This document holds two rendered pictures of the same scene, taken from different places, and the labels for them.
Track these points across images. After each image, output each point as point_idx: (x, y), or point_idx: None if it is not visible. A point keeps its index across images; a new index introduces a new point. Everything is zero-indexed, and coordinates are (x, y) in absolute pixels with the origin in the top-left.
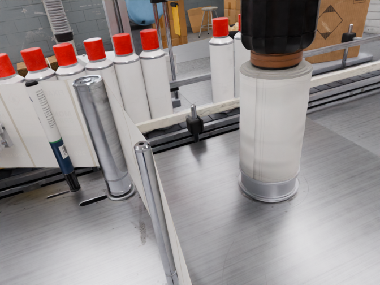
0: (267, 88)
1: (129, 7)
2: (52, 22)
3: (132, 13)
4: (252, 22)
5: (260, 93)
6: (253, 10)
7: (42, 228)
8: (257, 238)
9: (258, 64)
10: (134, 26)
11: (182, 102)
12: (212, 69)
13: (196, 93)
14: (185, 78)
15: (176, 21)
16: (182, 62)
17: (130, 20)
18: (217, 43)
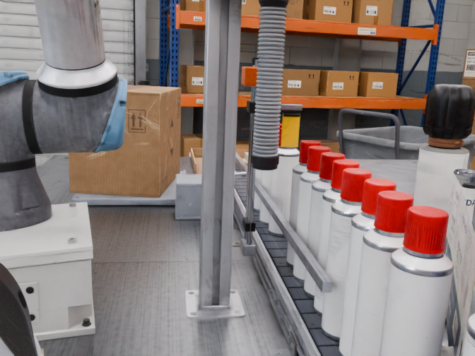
0: (467, 159)
1: (124, 120)
2: (276, 139)
3: (122, 131)
4: (465, 121)
5: (465, 162)
6: (468, 114)
7: None
8: None
9: (457, 146)
10: (30, 159)
11: (171, 265)
12: (290, 184)
13: (150, 252)
14: (272, 203)
15: (291, 133)
16: None
17: (70, 146)
18: (298, 153)
